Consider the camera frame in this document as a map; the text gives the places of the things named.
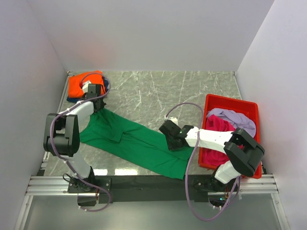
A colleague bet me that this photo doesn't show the green t shirt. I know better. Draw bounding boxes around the green t shirt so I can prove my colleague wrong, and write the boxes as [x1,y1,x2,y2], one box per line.
[80,109,192,179]

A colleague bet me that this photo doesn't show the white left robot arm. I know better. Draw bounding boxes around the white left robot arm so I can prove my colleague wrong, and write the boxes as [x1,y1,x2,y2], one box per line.
[43,84,109,193]

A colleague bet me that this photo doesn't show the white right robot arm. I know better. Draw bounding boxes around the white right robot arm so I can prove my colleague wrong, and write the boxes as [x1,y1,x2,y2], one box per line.
[159,120,265,191]

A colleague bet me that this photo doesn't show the folded navy blue t shirt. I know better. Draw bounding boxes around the folded navy blue t shirt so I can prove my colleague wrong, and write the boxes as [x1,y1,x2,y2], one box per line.
[66,76,109,103]

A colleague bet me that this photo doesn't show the folded orange t shirt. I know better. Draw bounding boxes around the folded orange t shirt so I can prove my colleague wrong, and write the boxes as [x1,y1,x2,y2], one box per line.
[68,70,106,98]

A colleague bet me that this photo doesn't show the magenta t shirt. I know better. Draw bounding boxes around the magenta t shirt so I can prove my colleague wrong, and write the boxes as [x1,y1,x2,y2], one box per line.
[201,115,235,167]

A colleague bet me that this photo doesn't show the red plastic bin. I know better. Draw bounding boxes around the red plastic bin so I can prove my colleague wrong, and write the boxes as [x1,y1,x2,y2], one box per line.
[198,94,262,179]

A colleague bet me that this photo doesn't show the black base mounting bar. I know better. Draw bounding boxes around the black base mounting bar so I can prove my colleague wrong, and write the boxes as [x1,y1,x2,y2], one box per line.
[68,175,235,206]

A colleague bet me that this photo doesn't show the lavender t shirt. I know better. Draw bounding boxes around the lavender t shirt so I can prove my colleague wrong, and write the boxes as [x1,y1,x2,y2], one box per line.
[206,108,257,138]

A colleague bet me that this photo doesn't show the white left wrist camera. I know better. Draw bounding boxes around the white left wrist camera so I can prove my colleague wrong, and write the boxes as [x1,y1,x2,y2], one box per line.
[82,81,91,93]

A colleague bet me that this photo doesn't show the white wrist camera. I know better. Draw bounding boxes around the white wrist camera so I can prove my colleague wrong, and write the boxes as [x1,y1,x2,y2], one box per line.
[82,81,91,93]
[165,116,178,126]

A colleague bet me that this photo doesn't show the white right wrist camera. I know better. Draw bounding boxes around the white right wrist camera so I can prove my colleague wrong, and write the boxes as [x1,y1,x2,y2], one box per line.
[165,116,178,126]

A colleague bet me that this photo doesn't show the aluminium frame rail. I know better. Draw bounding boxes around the aluminium frame rail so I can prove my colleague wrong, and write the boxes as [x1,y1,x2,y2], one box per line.
[14,70,72,230]

